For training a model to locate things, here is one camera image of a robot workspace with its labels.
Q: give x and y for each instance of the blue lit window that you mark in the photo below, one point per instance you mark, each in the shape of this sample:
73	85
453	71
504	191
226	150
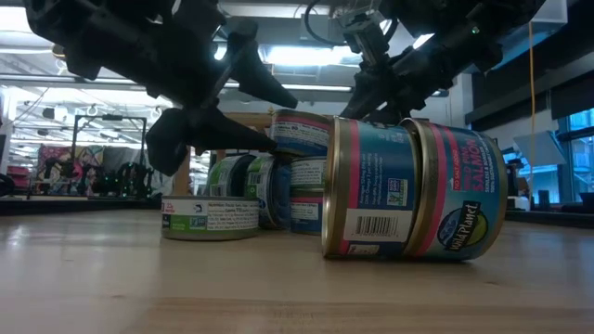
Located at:
580	158

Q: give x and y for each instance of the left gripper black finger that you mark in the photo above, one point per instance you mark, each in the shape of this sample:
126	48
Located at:
199	132
260	79

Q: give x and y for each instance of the white angled panel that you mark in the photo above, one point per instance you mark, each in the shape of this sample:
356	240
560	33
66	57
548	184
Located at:
540	148

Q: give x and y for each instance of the colourful patterned cloth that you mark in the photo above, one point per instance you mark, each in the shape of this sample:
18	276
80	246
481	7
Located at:
55	155

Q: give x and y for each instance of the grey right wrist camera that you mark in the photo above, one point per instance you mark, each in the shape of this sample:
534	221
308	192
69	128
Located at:
366	37

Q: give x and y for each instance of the black yellow ceiling device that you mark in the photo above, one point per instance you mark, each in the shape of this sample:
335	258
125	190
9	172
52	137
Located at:
59	51

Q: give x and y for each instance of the black metal frame rig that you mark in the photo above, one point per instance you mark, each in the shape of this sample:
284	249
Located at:
75	148

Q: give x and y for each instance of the wooden slatted shelf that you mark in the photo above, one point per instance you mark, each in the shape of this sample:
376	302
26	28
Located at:
248	123

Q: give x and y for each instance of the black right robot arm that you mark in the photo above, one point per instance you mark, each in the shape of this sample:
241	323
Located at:
515	11

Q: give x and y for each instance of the red storage box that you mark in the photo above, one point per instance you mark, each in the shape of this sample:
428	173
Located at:
18	178

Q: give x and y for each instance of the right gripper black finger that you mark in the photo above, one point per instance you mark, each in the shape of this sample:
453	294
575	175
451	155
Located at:
404	113
376	97

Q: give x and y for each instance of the small white box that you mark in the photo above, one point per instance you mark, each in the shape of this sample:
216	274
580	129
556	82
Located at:
519	202

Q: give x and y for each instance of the long white ceiling light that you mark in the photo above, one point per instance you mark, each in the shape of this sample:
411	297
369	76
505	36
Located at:
46	78

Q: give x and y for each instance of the white rectangular ceiling duct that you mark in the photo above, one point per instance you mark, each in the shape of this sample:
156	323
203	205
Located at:
533	42

